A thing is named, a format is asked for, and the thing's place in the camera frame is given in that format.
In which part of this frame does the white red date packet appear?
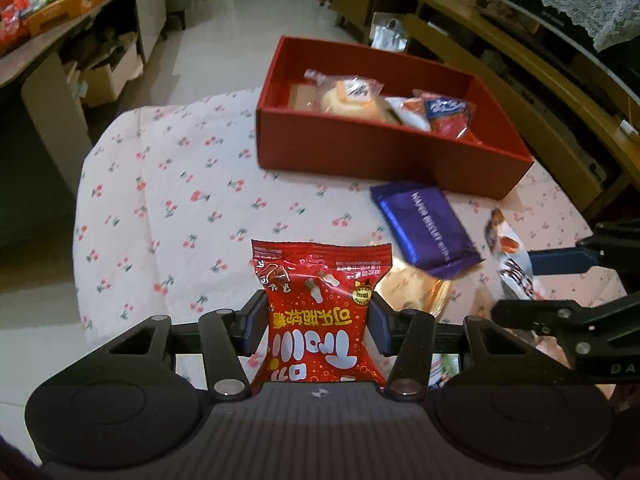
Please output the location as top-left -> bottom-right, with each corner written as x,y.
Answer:
485,208 -> 544,300

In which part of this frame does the long wooden tv bench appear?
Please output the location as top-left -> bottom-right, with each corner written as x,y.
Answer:
333,0 -> 639,218

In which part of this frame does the cherry print tablecloth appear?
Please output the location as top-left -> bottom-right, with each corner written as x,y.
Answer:
74,90 -> 626,346

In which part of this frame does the white noodle snack bag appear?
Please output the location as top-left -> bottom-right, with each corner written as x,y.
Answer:
385,96 -> 431,132

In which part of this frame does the open cardboard carton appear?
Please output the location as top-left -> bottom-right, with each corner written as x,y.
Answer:
81,41 -> 143,107

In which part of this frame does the gold foil snack packet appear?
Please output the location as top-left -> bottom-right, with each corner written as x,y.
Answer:
375,256 -> 452,320

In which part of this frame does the red cardboard box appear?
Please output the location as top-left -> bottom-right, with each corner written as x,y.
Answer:
256,36 -> 534,200

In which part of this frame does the steamed cake clear packet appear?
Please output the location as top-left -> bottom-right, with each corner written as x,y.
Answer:
304,70 -> 399,125

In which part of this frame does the silver plastic bag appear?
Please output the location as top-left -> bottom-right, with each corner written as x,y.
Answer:
370,12 -> 408,53

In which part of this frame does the blue wafer biscuit packet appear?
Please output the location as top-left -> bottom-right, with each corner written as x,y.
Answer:
370,182 -> 483,280

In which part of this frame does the red blue snack packet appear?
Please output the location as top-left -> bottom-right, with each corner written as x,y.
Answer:
413,89 -> 482,145

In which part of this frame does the orange cardboard box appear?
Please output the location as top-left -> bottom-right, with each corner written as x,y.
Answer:
25,0 -> 105,38

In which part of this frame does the dark side table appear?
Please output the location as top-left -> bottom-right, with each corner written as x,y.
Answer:
1,0 -> 166,194

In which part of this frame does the red gummy candy bag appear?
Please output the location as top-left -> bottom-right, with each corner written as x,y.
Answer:
252,240 -> 393,391

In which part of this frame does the white Kaprons wafer packet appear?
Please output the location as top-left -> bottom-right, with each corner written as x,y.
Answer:
428,353 -> 460,389

